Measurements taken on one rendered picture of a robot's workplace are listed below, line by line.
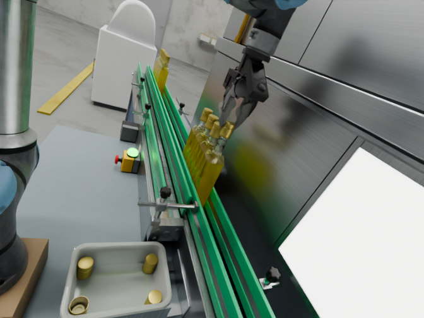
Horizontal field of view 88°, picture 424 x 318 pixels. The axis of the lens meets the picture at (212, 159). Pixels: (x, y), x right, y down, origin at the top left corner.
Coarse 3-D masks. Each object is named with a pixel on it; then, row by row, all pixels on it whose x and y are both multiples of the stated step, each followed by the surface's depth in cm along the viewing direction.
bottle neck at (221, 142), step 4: (220, 136) 65; (220, 140) 64; (224, 140) 63; (216, 144) 65; (220, 144) 64; (224, 144) 64; (216, 148) 65; (220, 148) 65; (216, 152) 65; (220, 152) 65
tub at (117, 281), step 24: (72, 264) 49; (96, 264) 57; (120, 264) 60; (72, 288) 47; (96, 288) 53; (120, 288) 55; (144, 288) 57; (168, 288) 52; (96, 312) 43; (120, 312) 45
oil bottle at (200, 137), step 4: (200, 132) 76; (196, 136) 76; (200, 136) 74; (204, 136) 74; (208, 136) 75; (196, 140) 76; (200, 140) 74; (192, 144) 78; (196, 144) 75; (192, 148) 78; (196, 148) 75; (192, 152) 77; (188, 156) 81; (192, 156) 77; (188, 160) 80; (192, 160) 77; (188, 164) 79; (188, 168) 79
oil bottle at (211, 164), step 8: (208, 152) 66; (208, 160) 65; (216, 160) 65; (224, 160) 67; (200, 168) 69; (208, 168) 66; (216, 168) 67; (200, 176) 68; (208, 176) 68; (216, 176) 69; (200, 184) 69; (208, 184) 70; (200, 192) 71; (208, 192) 72; (200, 200) 73
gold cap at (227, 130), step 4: (228, 124) 61; (232, 124) 61; (224, 128) 62; (228, 128) 61; (232, 128) 61; (220, 132) 63; (224, 132) 62; (228, 132) 62; (232, 132) 63; (224, 136) 62; (228, 136) 63
